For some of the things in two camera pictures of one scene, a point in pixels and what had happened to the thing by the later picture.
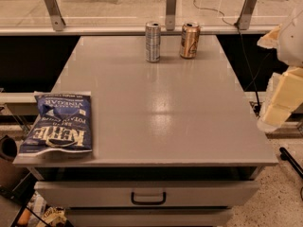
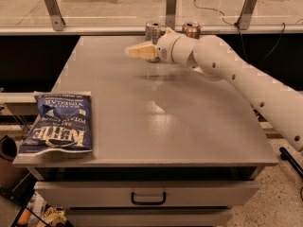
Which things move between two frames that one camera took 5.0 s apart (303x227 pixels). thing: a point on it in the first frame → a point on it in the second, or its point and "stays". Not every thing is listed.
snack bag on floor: [56, 215] stays
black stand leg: [288, 156] stays
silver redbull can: [152, 35] stays
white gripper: [293, 44] → [165, 48]
